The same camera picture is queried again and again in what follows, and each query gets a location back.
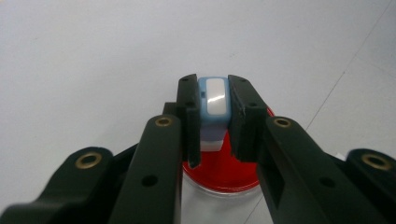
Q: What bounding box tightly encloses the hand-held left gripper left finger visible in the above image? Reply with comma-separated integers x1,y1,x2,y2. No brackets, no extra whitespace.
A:
108,74,202,224

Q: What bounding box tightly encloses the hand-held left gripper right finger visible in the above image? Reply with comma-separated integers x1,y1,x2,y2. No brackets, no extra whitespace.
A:
228,74,387,224

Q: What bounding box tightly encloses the large white table mat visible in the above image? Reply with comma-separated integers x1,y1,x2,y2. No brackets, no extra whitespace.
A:
0,0,396,224

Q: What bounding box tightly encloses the round red ink pad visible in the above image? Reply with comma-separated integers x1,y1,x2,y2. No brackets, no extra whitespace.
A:
181,106,276,196

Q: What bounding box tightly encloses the small blue stamp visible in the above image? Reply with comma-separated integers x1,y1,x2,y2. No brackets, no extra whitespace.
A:
197,76,233,153

